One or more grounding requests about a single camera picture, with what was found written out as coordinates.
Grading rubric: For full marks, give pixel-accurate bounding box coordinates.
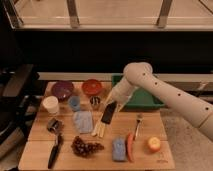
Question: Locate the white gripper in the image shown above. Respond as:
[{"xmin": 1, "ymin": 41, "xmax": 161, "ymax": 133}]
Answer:
[{"xmin": 104, "ymin": 77, "xmax": 136, "ymax": 112}]

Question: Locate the black eraser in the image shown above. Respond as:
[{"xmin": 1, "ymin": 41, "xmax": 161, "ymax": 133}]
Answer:
[{"xmin": 101, "ymin": 101, "xmax": 117, "ymax": 124}]

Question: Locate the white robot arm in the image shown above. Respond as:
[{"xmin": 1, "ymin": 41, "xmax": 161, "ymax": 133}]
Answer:
[{"xmin": 105, "ymin": 62, "xmax": 213, "ymax": 141}]

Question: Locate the red bowl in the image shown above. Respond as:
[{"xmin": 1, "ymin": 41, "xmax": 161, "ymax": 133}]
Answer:
[{"xmin": 82, "ymin": 79, "xmax": 102, "ymax": 96}]

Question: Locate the purple bowl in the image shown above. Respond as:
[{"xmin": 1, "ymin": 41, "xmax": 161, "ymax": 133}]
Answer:
[{"xmin": 51, "ymin": 80, "xmax": 74, "ymax": 101}]

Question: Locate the small metal cup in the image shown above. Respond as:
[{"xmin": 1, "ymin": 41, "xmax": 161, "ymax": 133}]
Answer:
[{"xmin": 90, "ymin": 96, "xmax": 101, "ymax": 110}]

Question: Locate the green tray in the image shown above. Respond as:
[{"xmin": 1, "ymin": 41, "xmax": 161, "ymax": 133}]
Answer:
[{"xmin": 111, "ymin": 74, "xmax": 164, "ymax": 110}]

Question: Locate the metal fork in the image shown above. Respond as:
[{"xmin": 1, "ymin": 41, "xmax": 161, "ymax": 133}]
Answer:
[{"xmin": 134, "ymin": 114, "xmax": 142, "ymax": 140}]

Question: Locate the blue cloth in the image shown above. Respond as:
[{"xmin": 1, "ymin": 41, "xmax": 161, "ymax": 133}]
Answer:
[{"xmin": 73, "ymin": 111, "xmax": 93, "ymax": 134}]

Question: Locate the blue cup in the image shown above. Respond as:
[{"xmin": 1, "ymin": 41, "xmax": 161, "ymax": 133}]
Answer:
[{"xmin": 68, "ymin": 96, "xmax": 80, "ymax": 112}]

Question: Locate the orange carrot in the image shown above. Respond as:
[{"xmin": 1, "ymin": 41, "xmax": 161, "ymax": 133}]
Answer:
[{"xmin": 126, "ymin": 133, "xmax": 134, "ymax": 162}]

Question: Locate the blue sponge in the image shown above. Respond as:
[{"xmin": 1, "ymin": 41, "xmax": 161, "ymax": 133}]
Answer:
[{"xmin": 112, "ymin": 138, "xmax": 126, "ymax": 162}]

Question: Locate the wooden board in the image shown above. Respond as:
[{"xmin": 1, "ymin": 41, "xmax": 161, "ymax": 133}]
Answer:
[{"xmin": 18, "ymin": 80, "xmax": 176, "ymax": 171}]

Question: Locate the orange apple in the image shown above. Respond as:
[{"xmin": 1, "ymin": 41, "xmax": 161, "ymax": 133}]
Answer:
[{"xmin": 147, "ymin": 137, "xmax": 161, "ymax": 152}]

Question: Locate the bunch of purple grapes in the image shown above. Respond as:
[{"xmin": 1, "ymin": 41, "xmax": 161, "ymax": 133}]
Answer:
[{"xmin": 71, "ymin": 136, "xmax": 104, "ymax": 158}]

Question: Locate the white cup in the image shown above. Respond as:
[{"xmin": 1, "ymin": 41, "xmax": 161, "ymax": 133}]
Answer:
[{"xmin": 42, "ymin": 96, "xmax": 59, "ymax": 114}]

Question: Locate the black handled knife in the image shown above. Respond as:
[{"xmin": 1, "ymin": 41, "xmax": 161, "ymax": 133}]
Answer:
[{"xmin": 48, "ymin": 134, "xmax": 62, "ymax": 169}]

